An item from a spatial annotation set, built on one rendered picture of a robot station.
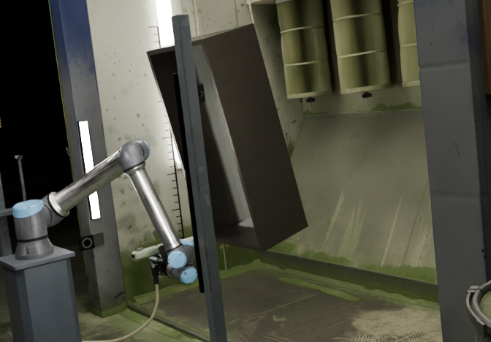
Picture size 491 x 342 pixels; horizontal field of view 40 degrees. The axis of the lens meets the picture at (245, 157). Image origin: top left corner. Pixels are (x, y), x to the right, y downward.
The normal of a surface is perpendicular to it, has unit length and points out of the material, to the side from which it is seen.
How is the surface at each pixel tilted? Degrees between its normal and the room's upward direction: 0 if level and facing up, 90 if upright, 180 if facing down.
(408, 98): 90
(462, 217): 90
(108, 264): 90
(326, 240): 57
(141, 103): 90
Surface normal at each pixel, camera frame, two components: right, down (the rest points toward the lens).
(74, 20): 0.58, 0.01
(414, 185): -0.73, -0.41
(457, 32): -0.80, 0.15
